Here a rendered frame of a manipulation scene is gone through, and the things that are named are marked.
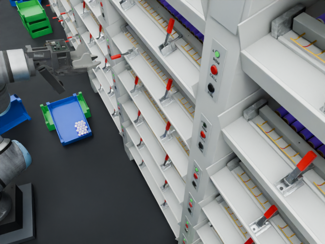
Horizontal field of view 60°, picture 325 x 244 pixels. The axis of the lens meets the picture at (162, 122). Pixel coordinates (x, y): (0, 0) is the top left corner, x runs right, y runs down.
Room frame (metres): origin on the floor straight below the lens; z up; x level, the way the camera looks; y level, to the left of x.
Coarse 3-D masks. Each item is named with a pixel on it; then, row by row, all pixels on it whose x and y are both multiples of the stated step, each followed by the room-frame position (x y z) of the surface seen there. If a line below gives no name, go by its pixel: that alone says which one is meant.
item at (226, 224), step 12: (216, 192) 0.38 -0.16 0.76; (204, 204) 0.36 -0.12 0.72; (216, 204) 0.37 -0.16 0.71; (216, 216) 0.33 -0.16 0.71; (228, 216) 0.32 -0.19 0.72; (216, 228) 0.30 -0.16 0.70; (228, 228) 0.30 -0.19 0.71; (240, 228) 0.29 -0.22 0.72; (228, 240) 0.26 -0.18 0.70; (240, 240) 0.26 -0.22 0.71; (252, 240) 0.23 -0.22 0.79
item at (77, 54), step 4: (80, 44) 0.76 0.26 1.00; (76, 48) 0.75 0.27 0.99; (80, 48) 0.76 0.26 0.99; (84, 48) 0.77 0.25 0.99; (72, 52) 0.74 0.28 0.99; (76, 52) 0.75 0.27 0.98; (80, 52) 0.76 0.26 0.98; (84, 52) 0.76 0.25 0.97; (72, 56) 0.74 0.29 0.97; (76, 56) 0.75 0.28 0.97; (80, 56) 0.75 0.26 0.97; (92, 56) 0.77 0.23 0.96; (96, 56) 0.77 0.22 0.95; (72, 60) 0.73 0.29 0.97; (92, 60) 0.76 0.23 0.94
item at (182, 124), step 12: (120, 24) 1.00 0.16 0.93; (120, 36) 0.98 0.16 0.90; (132, 36) 0.96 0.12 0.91; (120, 48) 0.91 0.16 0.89; (132, 60) 0.83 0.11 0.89; (144, 72) 0.76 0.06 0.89; (144, 84) 0.71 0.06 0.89; (156, 84) 0.70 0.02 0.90; (156, 96) 0.65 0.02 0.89; (180, 96) 0.63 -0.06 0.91; (168, 108) 0.59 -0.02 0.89; (180, 108) 0.58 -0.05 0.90; (192, 108) 0.57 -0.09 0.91; (168, 120) 0.58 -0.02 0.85; (180, 120) 0.54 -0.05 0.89; (180, 132) 0.50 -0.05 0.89
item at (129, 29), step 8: (128, 32) 0.97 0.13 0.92; (136, 40) 0.91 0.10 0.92; (144, 48) 0.84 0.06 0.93; (152, 56) 0.80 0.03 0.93; (160, 64) 0.75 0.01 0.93; (160, 72) 0.73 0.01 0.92; (176, 88) 0.66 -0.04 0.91; (184, 96) 0.61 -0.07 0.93; (184, 104) 0.59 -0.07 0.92; (192, 104) 0.57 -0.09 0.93; (192, 112) 0.55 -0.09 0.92
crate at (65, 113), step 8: (72, 96) 1.40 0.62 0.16; (48, 104) 1.31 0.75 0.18; (56, 104) 1.36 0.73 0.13; (64, 104) 1.38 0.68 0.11; (72, 104) 1.38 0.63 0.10; (56, 112) 1.31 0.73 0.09; (64, 112) 1.32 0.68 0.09; (72, 112) 1.33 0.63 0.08; (80, 112) 1.33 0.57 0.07; (56, 120) 1.26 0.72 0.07; (64, 120) 1.27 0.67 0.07; (72, 120) 1.27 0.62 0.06; (80, 120) 1.28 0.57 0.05; (56, 128) 1.17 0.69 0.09; (64, 128) 1.21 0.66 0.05; (72, 128) 1.22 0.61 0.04; (88, 128) 1.23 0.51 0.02; (64, 136) 1.16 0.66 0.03; (72, 136) 1.16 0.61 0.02; (88, 136) 1.17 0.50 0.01; (64, 144) 1.09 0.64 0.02
